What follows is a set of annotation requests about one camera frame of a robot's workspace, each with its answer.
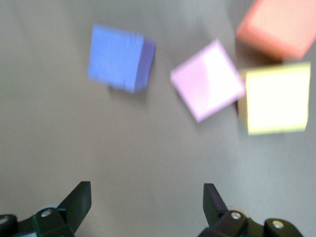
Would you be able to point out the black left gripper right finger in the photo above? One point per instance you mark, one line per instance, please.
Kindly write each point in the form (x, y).
(214, 207)

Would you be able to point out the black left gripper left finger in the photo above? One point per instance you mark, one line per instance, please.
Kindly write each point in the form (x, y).
(74, 205)

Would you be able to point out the yellow foam block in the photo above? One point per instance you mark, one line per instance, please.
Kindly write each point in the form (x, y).
(276, 98)

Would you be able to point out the orange foam block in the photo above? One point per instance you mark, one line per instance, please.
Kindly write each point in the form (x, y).
(276, 29)

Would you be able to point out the purple foam block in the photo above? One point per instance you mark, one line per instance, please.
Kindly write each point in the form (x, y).
(116, 59)

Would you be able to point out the pink foam block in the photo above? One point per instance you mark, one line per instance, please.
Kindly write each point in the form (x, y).
(207, 81)

